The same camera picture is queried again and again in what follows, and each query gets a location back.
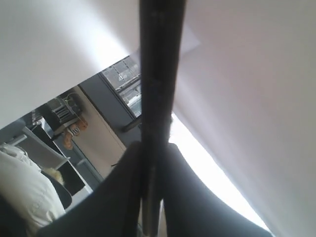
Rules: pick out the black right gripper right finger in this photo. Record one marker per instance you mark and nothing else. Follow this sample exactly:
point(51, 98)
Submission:
point(192, 209)

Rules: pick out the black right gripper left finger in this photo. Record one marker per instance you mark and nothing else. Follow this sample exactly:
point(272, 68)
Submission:
point(112, 210)

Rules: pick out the black paintbrush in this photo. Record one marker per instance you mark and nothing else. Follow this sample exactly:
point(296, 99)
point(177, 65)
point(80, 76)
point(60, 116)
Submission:
point(161, 24)

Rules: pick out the person in white shirt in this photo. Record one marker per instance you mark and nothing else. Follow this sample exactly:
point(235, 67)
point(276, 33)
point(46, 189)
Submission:
point(29, 192)

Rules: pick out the grey machine on shelf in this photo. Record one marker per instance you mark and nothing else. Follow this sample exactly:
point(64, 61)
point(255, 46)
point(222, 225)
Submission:
point(66, 109)

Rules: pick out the white paper with black square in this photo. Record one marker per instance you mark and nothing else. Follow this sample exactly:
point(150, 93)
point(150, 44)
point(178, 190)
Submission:
point(188, 40)

